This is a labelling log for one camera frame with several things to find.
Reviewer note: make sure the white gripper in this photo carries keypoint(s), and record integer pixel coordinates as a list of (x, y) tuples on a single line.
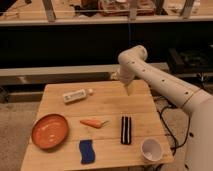
[(125, 77)]

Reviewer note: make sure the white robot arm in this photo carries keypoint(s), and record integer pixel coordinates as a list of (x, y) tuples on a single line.
[(194, 101)]

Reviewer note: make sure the orange toy carrot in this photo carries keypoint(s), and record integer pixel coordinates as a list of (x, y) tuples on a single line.
[(92, 123)]

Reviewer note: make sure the black box on bench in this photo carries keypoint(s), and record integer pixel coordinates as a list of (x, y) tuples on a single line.
[(190, 60)]

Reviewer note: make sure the wooden table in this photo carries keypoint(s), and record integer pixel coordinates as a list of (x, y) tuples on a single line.
[(108, 103)]

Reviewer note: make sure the white cup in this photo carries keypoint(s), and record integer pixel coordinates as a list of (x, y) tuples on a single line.
[(151, 150)]

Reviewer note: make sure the blue sponge cloth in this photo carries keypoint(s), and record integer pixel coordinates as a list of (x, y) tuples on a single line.
[(87, 151)]

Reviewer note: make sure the orange plate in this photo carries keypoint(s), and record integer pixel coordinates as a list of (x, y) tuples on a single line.
[(50, 131)]

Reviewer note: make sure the upper wooden shelf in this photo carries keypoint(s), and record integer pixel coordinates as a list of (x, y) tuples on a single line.
[(86, 12)]

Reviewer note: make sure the long metal bench rail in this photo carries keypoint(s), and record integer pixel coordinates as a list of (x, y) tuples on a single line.
[(59, 70)]

